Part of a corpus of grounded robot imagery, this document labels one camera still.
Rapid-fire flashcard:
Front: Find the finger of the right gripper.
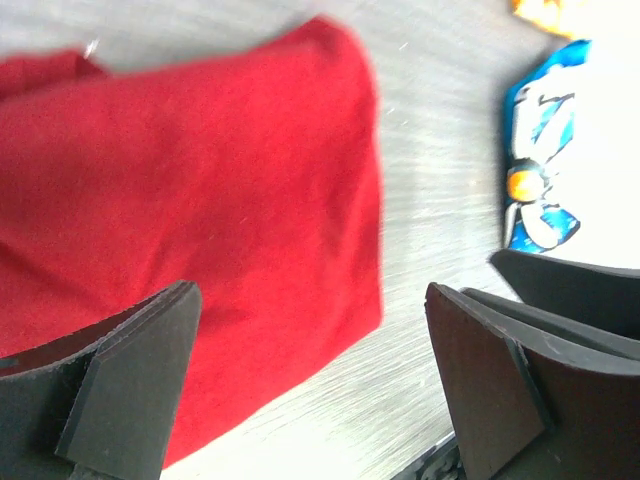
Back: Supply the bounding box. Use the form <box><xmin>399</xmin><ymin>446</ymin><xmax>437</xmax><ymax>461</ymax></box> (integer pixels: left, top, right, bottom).
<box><xmin>490</xmin><ymin>249</ymin><xmax>639</xmax><ymax>359</ymax></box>

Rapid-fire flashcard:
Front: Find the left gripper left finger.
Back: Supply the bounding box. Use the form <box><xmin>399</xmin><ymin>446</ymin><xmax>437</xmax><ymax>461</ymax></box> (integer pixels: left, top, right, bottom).
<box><xmin>1</xmin><ymin>281</ymin><xmax>202</xmax><ymax>479</ymax></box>

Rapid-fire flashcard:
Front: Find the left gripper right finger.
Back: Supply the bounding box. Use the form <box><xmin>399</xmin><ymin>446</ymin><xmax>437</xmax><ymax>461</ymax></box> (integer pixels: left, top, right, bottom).
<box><xmin>425</xmin><ymin>283</ymin><xmax>639</xmax><ymax>479</ymax></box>

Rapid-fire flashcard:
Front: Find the white daisy print t-shirt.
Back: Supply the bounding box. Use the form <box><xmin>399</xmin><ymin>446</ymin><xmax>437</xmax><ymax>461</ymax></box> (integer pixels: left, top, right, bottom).
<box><xmin>501</xmin><ymin>37</ymin><xmax>640</xmax><ymax>271</ymax></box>

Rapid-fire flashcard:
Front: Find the red t-shirt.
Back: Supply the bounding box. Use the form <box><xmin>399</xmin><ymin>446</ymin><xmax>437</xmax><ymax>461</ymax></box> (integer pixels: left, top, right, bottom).
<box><xmin>1</xmin><ymin>17</ymin><xmax>382</xmax><ymax>464</ymax></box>

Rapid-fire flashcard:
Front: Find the orange checkered cloth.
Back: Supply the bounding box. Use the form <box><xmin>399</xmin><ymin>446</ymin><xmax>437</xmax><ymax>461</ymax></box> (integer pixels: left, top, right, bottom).
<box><xmin>511</xmin><ymin>0</ymin><xmax>590</xmax><ymax>40</ymax></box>

